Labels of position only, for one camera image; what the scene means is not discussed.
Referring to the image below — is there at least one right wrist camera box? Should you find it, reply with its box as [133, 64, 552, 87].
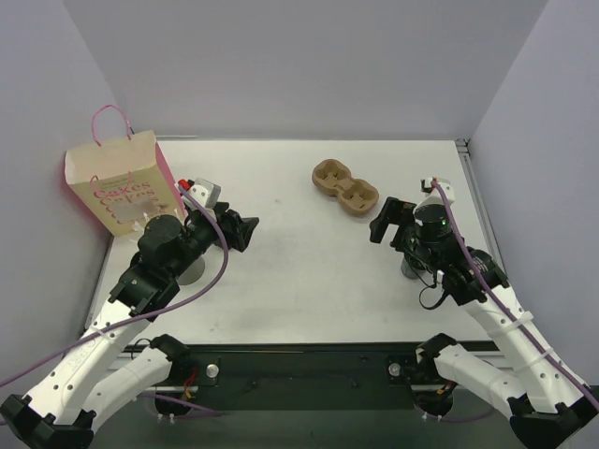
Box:
[418, 177, 455, 207]

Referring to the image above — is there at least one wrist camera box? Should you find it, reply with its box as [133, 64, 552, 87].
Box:
[177, 178, 221, 210]
[418, 177, 455, 207]

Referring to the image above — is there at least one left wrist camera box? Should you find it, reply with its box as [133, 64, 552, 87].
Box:
[177, 178, 221, 210]

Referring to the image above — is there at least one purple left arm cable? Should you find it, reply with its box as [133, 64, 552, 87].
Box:
[0, 189, 230, 389]

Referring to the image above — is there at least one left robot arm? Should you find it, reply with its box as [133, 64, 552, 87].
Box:
[1, 203, 259, 448]

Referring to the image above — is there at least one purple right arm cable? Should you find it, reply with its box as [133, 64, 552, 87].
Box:
[432, 181, 599, 422]

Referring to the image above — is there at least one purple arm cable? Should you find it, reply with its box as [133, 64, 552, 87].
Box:
[0, 189, 230, 389]
[432, 181, 599, 422]

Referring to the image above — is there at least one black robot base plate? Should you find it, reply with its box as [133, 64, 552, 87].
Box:
[135, 343, 464, 413]

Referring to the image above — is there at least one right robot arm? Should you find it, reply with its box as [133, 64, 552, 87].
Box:
[370, 197, 598, 448]

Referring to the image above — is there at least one pink and beige paper bag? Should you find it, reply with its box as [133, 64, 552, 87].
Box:
[65, 105, 184, 237]

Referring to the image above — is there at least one brown cardboard cup carrier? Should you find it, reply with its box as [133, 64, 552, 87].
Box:
[312, 159, 379, 216]

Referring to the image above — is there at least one dark transparent coffee cup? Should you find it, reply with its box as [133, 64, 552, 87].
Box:
[401, 253, 428, 280]

